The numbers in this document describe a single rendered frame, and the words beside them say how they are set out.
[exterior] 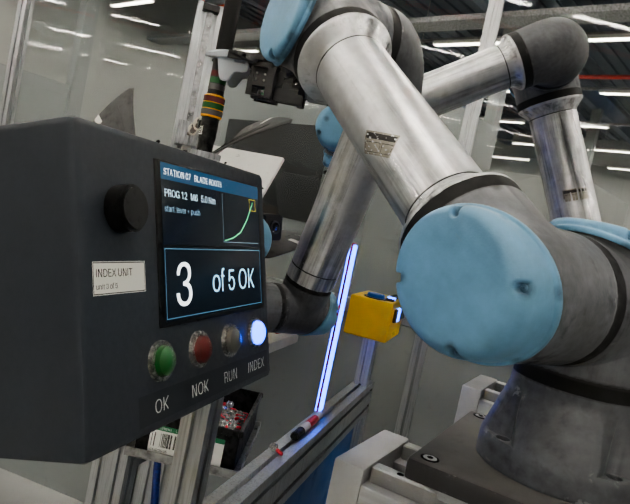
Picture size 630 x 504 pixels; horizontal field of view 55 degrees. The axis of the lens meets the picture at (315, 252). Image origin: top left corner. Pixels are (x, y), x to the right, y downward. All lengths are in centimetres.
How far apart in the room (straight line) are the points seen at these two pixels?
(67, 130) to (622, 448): 49
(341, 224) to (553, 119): 51
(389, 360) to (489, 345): 142
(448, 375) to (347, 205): 107
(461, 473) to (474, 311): 17
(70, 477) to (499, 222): 219
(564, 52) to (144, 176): 83
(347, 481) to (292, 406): 135
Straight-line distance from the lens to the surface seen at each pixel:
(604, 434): 58
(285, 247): 111
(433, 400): 186
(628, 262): 56
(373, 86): 62
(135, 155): 39
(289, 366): 195
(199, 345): 44
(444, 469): 56
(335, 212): 85
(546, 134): 120
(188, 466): 67
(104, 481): 157
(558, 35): 110
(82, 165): 35
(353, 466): 64
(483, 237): 44
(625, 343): 57
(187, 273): 43
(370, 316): 135
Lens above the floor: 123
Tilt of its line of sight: 3 degrees down
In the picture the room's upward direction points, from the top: 12 degrees clockwise
